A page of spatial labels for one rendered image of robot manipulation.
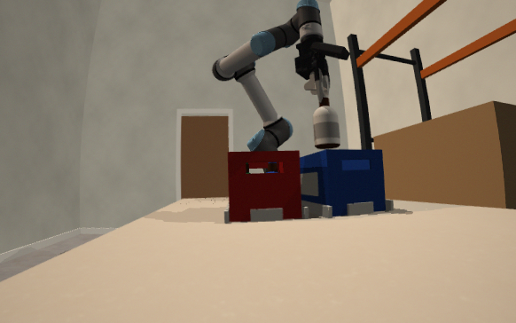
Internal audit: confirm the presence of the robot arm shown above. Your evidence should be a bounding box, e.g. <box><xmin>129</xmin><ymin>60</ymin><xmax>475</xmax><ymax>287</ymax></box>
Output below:
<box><xmin>212</xmin><ymin>0</ymin><xmax>350</xmax><ymax>152</ymax></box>

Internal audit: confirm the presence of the red plastic bottle crate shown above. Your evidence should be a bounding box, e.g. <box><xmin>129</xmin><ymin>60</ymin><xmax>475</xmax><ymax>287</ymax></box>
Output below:
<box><xmin>228</xmin><ymin>151</ymin><xmax>302</xmax><ymax>222</ymax></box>

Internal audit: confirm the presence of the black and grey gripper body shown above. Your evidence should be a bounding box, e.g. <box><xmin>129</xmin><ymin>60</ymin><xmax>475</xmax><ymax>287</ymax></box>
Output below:
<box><xmin>294</xmin><ymin>34</ymin><xmax>328</xmax><ymax>80</ymax></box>

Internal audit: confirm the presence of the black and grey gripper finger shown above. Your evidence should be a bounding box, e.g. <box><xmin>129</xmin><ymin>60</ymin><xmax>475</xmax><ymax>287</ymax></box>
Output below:
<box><xmin>304</xmin><ymin>57</ymin><xmax>324</xmax><ymax>103</ymax></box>
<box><xmin>310</xmin><ymin>71</ymin><xmax>330</xmax><ymax>98</ymax></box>

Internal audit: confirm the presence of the blue crate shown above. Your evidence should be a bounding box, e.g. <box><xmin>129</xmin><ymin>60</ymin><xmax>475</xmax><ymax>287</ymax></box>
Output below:
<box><xmin>300</xmin><ymin>149</ymin><xmax>386</xmax><ymax>217</ymax></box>

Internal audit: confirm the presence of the dark blue bottle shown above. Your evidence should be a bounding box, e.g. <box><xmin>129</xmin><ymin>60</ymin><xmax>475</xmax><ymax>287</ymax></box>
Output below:
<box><xmin>267</xmin><ymin>162</ymin><xmax>279</xmax><ymax>173</ymax></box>

